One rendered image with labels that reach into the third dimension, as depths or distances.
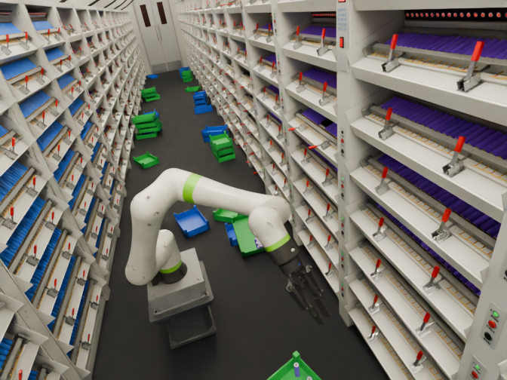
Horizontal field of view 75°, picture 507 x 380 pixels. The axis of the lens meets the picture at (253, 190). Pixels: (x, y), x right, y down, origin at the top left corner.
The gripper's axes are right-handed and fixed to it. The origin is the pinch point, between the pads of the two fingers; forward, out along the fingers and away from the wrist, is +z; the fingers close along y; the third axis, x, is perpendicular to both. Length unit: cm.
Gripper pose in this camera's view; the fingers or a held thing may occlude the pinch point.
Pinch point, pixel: (319, 311)
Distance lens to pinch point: 117.6
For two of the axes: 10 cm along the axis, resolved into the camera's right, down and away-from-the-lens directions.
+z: 5.2, 8.5, 0.2
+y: -6.5, 4.1, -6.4
